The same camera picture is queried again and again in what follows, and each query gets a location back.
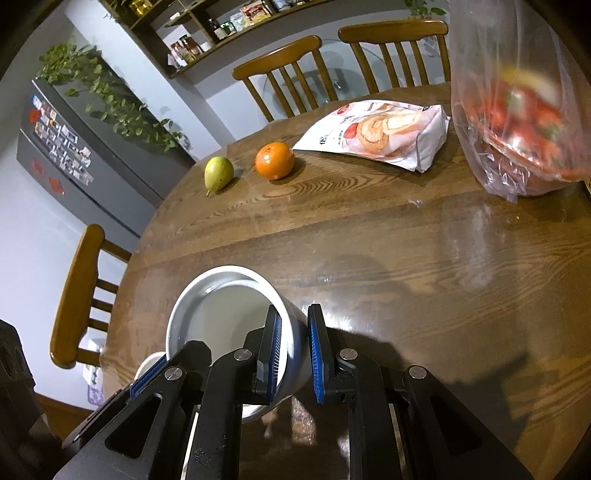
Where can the clear plastic bag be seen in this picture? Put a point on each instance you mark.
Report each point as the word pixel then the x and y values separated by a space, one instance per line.
pixel 485 69

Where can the row of jars and bottles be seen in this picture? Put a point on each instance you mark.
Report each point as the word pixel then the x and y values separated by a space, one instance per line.
pixel 187 48

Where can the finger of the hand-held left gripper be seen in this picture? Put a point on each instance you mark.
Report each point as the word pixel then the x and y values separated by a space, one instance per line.
pixel 147 376

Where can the shallow white bowl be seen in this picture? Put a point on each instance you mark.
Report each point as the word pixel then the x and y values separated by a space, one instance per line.
pixel 150 362

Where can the grey refrigerator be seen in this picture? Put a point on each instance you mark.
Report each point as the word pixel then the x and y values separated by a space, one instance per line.
pixel 115 184

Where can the orange fruit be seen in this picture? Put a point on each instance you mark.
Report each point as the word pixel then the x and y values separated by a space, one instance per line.
pixel 275 160

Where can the tall white bowl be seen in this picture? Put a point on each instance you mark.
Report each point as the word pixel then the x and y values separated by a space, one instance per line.
pixel 221 304

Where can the white snack bag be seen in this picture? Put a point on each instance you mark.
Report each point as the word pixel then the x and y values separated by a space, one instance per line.
pixel 383 134

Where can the trailing green plant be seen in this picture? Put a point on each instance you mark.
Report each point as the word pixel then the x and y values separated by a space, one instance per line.
pixel 106 97

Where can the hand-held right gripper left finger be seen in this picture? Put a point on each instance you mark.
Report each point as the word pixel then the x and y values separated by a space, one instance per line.
pixel 272 353

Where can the wooden chair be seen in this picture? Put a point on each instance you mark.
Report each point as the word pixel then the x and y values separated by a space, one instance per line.
pixel 277 60
pixel 76 286
pixel 392 30

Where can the wooden wall shelf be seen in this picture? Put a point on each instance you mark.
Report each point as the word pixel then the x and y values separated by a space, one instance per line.
pixel 182 70

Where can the small white box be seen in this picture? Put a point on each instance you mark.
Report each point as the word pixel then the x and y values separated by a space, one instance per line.
pixel 92 355

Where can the small green plant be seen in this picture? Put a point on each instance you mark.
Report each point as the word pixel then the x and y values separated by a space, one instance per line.
pixel 425 7

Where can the green pear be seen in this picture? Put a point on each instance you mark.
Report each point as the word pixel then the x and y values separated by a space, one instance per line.
pixel 218 173

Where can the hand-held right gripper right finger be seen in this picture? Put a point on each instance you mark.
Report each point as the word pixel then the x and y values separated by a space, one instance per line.
pixel 317 357

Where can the fridge magnets cluster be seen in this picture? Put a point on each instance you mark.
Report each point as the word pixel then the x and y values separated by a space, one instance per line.
pixel 60 138

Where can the red bowl of fruit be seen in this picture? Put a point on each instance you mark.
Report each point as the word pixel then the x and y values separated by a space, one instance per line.
pixel 531 170

